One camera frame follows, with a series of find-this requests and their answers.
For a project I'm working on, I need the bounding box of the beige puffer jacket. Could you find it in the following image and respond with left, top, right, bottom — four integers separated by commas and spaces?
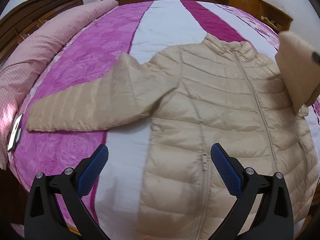
27, 31, 319, 239

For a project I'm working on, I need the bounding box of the white smartphone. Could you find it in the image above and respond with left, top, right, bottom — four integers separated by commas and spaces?
7, 114, 23, 152

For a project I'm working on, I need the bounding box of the pink checkered rolled quilt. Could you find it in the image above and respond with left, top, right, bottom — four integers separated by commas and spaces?
0, 0, 118, 170

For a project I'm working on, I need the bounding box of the pink striped bed blanket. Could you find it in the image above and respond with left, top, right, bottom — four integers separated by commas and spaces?
6, 0, 320, 238

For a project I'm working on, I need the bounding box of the dark wooden headboard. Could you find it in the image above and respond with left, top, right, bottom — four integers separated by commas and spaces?
1, 0, 83, 67

